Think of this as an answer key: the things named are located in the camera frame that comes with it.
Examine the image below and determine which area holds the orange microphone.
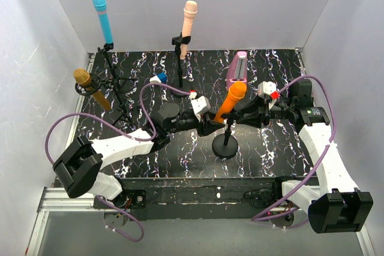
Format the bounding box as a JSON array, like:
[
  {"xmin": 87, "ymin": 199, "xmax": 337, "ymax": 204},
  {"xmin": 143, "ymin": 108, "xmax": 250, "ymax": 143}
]
[{"xmin": 214, "ymin": 81, "xmax": 247, "ymax": 123}]

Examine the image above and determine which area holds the black round-base mic stand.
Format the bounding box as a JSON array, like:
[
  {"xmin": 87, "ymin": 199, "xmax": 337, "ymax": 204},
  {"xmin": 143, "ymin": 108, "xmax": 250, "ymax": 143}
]
[{"xmin": 171, "ymin": 33, "xmax": 193, "ymax": 98}]

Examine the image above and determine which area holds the shock-mount tripod mic stand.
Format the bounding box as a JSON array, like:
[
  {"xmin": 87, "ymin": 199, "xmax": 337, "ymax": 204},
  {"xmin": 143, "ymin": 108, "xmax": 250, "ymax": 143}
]
[{"xmin": 74, "ymin": 73, "xmax": 128, "ymax": 112}]

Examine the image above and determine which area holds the black tripod mic stand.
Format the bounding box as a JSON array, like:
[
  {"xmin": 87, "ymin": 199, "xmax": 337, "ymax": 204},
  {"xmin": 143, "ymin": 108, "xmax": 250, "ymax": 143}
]
[{"xmin": 97, "ymin": 43, "xmax": 137, "ymax": 127}]

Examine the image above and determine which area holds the pink microphone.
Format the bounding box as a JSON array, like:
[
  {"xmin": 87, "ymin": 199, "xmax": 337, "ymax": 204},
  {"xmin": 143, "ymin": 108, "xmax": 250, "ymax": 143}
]
[{"xmin": 179, "ymin": 0, "xmax": 199, "ymax": 61}]

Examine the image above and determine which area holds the gold microphone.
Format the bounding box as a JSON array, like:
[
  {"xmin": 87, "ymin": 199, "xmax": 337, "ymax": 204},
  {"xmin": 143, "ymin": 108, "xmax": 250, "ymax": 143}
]
[{"xmin": 73, "ymin": 68, "xmax": 112, "ymax": 111}]

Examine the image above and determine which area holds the blue microphone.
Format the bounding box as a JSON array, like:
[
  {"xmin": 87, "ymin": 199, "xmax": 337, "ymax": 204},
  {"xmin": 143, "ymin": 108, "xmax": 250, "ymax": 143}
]
[{"xmin": 92, "ymin": 0, "xmax": 113, "ymax": 44}]

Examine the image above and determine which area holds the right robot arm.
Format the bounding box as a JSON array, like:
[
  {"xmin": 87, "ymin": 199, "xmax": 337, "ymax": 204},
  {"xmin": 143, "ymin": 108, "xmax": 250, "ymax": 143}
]
[{"xmin": 252, "ymin": 122, "xmax": 373, "ymax": 234}]

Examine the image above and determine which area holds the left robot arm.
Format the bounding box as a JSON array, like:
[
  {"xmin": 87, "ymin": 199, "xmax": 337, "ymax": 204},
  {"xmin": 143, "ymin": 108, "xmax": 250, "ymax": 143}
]
[{"xmin": 53, "ymin": 103, "xmax": 224, "ymax": 201}]

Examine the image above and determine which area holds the pink metronome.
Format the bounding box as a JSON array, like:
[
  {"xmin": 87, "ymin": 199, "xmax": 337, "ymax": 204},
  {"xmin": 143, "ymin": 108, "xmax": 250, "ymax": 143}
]
[{"xmin": 226, "ymin": 51, "xmax": 248, "ymax": 89}]

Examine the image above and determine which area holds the blue and white block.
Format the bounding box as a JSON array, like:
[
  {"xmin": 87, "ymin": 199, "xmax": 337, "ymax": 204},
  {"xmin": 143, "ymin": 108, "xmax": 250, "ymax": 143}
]
[{"xmin": 149, "ymin": 73, "xmax": 167, "ymax": 84}]

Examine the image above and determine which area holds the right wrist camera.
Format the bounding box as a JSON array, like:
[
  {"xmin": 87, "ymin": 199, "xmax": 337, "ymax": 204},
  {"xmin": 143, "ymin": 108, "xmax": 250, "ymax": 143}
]
[{"xmin": 257, "ymin": 81, "xmax": 280, "ymax": 110}]

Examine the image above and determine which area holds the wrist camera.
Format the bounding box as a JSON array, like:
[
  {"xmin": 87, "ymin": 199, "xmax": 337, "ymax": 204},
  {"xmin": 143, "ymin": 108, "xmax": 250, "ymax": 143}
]
[
  {"xmin": 189, "ymin": 91, "xmax": 211, "ymax": 122},
  {"xmin": 257, "ymin": 81, "xmax": 280, "ymax": 110}
]

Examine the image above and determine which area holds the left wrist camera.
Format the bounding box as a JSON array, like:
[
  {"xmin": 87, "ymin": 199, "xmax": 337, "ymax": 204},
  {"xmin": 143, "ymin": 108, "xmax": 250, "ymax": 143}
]
[{"xmin": 189, "ymin": 91, "xmax": 211, "ymax": 122}]

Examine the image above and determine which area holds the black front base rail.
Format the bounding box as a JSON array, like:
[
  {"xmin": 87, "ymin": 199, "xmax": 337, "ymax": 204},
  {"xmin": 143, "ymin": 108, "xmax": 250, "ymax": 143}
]
[{"xmin": 53, "ymin": 175, "xmax": 304, "ymax": 222}]

